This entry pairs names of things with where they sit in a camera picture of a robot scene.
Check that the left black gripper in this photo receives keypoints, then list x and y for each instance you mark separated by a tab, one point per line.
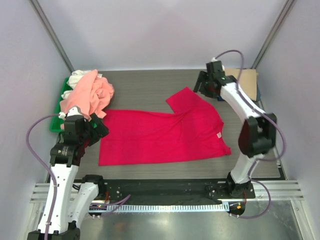
101	129

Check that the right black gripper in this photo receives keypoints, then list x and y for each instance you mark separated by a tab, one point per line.
201	78

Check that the green plastic bin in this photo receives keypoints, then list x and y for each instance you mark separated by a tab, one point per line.
56	122

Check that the magenta t shirt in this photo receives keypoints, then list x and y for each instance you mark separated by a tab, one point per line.
191	132

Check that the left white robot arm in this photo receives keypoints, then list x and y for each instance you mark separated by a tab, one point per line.
61	219

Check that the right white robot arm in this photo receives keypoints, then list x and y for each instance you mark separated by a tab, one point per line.
258	133

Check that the salmon pink t shirt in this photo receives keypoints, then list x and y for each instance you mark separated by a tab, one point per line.
92	94

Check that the folded beige t shirt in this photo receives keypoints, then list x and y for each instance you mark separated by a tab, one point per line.
248	82

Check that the folded blue t shirt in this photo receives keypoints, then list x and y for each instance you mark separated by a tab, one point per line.
258	95

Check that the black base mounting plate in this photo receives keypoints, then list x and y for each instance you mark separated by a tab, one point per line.
172	192

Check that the white t shirt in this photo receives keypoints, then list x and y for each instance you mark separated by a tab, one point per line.
73	81

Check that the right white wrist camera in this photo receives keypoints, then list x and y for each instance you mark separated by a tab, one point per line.
215	60

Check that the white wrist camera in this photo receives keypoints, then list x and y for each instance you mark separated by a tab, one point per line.
72	112
215	60

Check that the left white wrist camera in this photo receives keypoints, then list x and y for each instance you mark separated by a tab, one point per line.
72	112

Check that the right aluminium frame post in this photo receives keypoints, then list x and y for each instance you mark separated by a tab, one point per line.
281	18

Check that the aluminium frame post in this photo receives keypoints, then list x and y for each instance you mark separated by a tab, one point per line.
281	18
51	33

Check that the white slotted cable duct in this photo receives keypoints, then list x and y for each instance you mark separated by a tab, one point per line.
224	207

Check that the left aluminium frame post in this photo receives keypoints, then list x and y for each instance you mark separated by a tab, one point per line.
51	33

